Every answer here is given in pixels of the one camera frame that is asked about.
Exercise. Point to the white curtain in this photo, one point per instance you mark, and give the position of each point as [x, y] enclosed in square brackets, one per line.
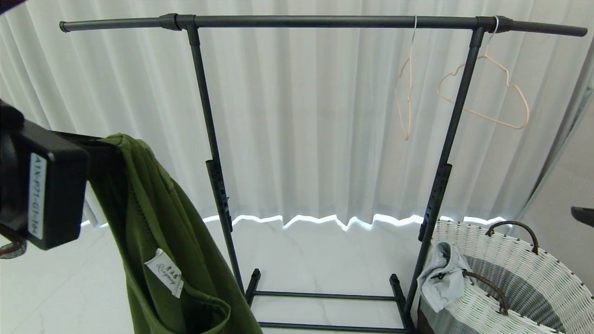
[301, 116]

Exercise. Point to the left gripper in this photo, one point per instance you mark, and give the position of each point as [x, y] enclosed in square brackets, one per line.
[55, 195]

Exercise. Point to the white laundry basket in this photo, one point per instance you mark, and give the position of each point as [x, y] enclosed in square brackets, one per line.
[464, 236]

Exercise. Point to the pink clothes hanger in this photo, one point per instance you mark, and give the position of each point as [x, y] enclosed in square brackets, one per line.
[487, 116]
[410, 93]

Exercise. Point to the pale grey shorts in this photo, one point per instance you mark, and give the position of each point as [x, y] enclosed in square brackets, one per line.
[441, 283]

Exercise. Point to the green printed shirt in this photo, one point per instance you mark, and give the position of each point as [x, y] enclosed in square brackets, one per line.
[153, 208]

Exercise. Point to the black clothes rack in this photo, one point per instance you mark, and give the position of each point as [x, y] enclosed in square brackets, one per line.
[325, 21]

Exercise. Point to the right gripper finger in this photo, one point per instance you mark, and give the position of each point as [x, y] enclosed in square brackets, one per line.
[584, 216]

